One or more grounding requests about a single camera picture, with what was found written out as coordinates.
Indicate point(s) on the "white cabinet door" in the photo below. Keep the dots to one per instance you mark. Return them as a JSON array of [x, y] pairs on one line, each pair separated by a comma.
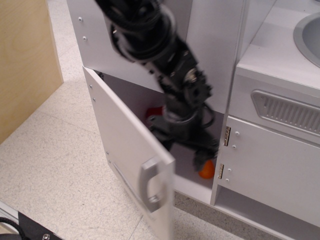
[[273, 169]]

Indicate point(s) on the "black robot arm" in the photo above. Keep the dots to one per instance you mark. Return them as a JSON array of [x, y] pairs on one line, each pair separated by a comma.
[[145, 32]]

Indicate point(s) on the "brass hinge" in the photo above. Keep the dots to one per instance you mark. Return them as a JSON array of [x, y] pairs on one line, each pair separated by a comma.
[[226, 136], [221, 170]]

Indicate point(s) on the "grey vent grille panel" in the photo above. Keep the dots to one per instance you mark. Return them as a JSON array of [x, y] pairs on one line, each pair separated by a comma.
[[286, 111]]

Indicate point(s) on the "plywood panel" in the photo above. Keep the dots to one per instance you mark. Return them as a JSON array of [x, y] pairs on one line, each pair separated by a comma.
[[30, 71]]

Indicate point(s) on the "grey fridge door handle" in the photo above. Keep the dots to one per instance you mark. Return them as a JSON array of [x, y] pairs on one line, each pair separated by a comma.
[[147, 188]]

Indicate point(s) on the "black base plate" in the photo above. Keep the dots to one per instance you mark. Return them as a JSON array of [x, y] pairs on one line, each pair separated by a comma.
[[27, 229]]

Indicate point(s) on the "silver door emblem trim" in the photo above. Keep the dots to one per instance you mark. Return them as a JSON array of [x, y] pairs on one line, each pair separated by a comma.
[[129, 186]]

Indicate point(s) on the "red toy object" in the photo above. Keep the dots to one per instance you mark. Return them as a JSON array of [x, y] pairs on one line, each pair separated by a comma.
[[154, 113]]

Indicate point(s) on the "orange toy fruit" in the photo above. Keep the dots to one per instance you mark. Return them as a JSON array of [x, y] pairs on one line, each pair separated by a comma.
[[208, 170]]

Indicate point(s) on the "aluminium frame rail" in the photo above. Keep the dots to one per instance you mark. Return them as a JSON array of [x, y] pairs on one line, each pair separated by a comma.
[[9, 213]]

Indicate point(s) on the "white fridge door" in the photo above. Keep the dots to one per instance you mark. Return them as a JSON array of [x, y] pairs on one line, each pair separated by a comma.
[[128, 143]]

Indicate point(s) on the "upper brass hinge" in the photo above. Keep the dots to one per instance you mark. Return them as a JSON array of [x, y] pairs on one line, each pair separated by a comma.
[[226, 136]]

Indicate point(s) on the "lower brass hinge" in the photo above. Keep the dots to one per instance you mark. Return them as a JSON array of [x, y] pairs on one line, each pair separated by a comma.
[[221, 170]]

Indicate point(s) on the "white toy kitchen counter unit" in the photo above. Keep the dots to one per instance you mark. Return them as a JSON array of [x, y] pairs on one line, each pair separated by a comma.
[[268, 60]]

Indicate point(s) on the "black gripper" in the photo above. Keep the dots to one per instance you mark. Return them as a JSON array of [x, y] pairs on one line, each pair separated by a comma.
[[188, 134]]

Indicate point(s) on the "grey sink basin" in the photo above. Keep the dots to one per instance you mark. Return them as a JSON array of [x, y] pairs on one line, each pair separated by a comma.
[[306, 36]]

